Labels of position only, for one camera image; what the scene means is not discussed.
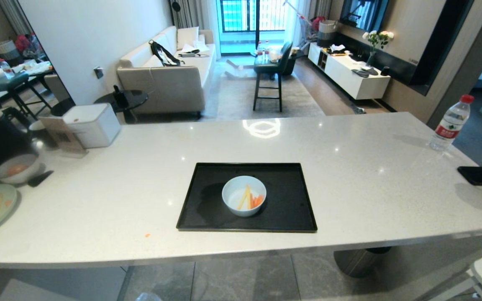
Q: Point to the black round side table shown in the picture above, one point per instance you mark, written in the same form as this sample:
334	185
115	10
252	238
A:
120	101

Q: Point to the beige sofa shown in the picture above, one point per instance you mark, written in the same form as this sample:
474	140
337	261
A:
170	79

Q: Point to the wall mounted television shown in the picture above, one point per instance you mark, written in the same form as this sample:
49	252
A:
362	14

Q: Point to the brown paper card stand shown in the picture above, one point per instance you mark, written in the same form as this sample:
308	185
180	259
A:
62	136

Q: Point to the white tv cabinet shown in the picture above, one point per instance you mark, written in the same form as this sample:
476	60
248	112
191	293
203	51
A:
349	73

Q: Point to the white ceramic bowl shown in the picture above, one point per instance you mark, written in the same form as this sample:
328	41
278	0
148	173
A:
237	202

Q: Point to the grey floor rug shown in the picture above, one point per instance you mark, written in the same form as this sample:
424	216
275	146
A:
266	100

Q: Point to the yellow vegetable stick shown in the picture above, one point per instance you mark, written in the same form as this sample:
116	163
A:
244	198

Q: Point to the black smartphone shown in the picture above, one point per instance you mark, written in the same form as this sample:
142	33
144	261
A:
480	175

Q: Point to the clear plastic water bottle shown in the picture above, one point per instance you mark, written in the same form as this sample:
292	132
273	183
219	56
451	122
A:
448	125

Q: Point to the metal trash bin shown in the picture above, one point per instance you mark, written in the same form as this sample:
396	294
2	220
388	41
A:
358	261

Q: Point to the orange carrot stick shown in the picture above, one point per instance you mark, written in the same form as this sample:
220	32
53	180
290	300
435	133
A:
257	201

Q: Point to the black rectangular tray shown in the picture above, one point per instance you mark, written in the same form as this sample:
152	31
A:
291	209

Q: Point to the white cushion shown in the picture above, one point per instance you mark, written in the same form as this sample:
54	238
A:
187	36

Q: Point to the white boxy appliance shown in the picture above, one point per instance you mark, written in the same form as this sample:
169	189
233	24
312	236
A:
93	124

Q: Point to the woven laundry basket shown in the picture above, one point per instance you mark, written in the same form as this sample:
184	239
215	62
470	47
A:
327	32

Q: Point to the dark green bar stool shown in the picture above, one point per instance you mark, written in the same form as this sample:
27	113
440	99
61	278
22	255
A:
271	67

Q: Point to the white flower bouquet vase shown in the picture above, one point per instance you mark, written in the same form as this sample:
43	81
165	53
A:
377	42

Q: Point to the white bowl with carrot pieces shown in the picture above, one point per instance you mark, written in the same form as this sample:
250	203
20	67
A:
16	168

